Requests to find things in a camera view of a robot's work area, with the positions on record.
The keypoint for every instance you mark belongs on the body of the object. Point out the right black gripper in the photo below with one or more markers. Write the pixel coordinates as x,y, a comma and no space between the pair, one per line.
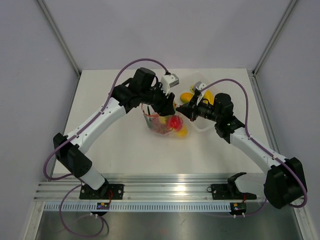
189,110

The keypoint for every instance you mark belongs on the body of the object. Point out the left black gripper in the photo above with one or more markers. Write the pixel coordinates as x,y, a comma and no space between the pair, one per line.
167,108

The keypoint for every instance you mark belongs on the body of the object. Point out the red apple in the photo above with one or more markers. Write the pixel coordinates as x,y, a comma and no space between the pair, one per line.
174,123

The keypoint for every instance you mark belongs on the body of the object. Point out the clear orange-zip bag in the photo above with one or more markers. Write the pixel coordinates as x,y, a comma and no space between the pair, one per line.
155,119

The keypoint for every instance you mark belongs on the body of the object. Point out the yellow bell pepper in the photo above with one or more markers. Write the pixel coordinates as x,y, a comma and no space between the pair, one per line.
182,133

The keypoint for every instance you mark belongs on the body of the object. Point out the yellow lemon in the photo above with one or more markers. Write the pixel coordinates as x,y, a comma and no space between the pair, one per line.
163,120

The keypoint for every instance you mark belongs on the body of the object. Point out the purple grape bunch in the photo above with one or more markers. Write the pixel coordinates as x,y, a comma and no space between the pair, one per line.
160,128

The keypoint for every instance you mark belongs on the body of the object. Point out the green spring onion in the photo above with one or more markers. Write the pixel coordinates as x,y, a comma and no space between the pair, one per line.
149,118

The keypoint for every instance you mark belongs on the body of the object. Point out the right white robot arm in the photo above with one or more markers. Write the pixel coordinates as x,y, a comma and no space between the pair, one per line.
285,180

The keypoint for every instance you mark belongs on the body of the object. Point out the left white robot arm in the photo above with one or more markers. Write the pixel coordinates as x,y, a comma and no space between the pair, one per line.
71,148

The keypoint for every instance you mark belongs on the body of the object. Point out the green orange mango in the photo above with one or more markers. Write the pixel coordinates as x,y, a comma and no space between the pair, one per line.
186,97

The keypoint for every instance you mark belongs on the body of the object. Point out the yellow banana bunch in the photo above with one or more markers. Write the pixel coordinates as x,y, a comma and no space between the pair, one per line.
206,96

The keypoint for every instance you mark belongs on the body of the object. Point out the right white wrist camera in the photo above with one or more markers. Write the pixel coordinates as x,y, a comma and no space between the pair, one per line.
198,91

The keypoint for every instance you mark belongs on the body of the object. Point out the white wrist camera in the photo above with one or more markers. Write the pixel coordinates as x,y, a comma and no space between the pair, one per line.
169,81
198,91

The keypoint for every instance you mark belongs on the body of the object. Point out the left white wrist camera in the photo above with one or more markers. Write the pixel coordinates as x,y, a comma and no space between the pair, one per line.
169,81

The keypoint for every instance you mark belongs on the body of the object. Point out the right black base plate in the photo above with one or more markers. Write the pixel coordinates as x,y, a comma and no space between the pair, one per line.
223,191

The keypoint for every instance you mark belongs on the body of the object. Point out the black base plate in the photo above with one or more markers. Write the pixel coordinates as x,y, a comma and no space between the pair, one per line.
223,191
112,191

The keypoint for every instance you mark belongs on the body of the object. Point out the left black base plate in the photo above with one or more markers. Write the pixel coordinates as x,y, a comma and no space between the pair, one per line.
112,191

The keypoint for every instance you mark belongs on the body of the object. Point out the aluminium mounting rail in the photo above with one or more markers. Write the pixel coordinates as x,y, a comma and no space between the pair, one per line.
143,188

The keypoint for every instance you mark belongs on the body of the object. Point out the right aluminium frame post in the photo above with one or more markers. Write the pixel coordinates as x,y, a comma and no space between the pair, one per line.
290,8

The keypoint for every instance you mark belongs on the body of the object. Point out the aluminium frame post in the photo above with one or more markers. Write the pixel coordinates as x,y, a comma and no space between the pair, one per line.
290,8
58,36

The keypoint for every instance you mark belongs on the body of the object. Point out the white slotted cable duct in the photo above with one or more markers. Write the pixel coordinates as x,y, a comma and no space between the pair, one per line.
148,207

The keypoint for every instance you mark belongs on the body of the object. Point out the left aluminium frame post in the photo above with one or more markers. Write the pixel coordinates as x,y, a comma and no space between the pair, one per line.
58,36

